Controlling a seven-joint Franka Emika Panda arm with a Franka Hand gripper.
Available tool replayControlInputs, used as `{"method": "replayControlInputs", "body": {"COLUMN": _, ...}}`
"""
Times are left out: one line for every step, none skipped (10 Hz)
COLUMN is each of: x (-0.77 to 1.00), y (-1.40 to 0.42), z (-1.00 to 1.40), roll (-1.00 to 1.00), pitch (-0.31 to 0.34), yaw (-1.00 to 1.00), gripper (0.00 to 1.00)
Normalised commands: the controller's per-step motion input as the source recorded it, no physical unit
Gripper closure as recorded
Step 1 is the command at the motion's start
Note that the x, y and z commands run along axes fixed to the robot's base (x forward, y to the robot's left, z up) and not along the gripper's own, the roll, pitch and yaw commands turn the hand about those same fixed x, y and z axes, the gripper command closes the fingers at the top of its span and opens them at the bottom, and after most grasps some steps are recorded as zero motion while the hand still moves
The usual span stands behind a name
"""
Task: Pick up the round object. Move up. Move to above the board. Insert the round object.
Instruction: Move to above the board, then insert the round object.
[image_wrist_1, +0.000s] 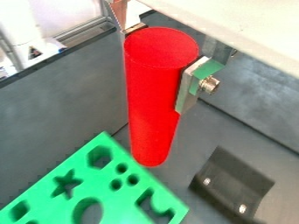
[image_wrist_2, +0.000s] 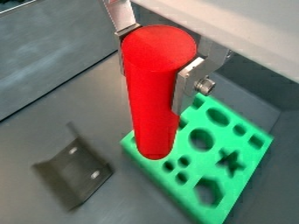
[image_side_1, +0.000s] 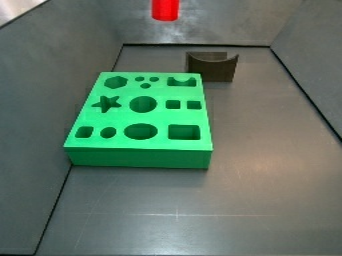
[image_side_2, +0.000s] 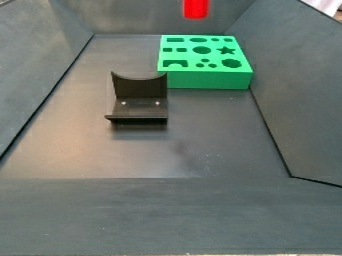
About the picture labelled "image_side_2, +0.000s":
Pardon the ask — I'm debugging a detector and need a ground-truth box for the red cylinder peg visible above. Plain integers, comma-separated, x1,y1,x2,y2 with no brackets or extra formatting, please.
182,0,209,19

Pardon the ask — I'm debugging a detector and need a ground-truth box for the green shape sorter board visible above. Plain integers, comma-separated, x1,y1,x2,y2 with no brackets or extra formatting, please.
157,35,253,90

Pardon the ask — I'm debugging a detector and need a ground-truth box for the black curved holder stand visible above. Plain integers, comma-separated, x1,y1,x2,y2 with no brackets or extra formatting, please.
104,72,168,122

